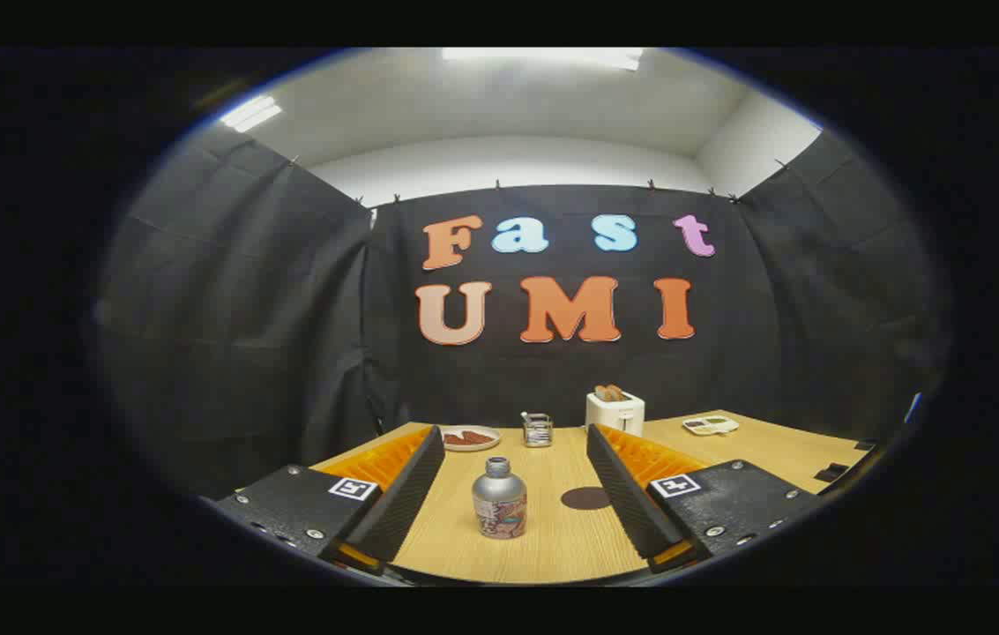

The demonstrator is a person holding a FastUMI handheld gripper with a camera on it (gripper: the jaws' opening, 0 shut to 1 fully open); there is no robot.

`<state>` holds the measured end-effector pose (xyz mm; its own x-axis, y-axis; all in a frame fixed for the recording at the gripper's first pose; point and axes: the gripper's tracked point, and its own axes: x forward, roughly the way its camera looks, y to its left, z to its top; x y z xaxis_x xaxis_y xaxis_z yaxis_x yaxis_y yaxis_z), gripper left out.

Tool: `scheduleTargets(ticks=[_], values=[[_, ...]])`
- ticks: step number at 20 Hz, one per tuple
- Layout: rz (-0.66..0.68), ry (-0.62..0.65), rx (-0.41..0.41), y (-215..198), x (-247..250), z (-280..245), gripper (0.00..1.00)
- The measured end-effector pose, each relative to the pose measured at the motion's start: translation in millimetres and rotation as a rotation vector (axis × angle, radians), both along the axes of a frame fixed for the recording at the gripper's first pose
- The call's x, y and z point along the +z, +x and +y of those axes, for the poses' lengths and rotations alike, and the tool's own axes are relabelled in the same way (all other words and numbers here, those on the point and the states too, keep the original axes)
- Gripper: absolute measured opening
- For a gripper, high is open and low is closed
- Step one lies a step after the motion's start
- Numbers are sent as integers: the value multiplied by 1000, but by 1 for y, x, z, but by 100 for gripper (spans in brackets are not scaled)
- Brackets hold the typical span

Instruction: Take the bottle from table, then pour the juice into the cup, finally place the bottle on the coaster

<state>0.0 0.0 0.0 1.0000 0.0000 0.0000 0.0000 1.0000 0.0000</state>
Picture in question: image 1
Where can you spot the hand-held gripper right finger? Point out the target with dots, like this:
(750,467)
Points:
(631,503)

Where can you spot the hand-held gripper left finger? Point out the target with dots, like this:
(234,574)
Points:
(402,503)

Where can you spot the dark round coaster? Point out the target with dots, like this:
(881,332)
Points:
(581,499)

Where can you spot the silver juice bottle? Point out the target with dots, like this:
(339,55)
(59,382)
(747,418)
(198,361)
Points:
(499,498)

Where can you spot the brown food piece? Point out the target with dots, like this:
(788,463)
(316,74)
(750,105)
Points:
(457,437)
(481,437)

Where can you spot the white toaster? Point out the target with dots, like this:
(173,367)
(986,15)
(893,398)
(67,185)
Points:
(614,414)

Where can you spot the white round plate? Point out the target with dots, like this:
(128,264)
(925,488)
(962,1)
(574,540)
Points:
(473,446)

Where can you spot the wooden table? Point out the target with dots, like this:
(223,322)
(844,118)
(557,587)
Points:
(552,547)

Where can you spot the white divided sauce tray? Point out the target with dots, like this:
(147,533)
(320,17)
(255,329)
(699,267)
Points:
(711,425)

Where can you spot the brown toast slice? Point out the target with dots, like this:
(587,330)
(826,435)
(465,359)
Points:
(610,393)

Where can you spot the black backdrop cloth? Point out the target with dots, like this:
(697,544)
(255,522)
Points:
(552,379)

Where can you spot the small black object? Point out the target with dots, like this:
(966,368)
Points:
(831,473)
(866,444)

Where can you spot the short ceiling light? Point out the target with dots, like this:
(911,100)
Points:
(250,114)

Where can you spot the long ceiling light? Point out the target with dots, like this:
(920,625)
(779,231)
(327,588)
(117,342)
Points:
(543,56)

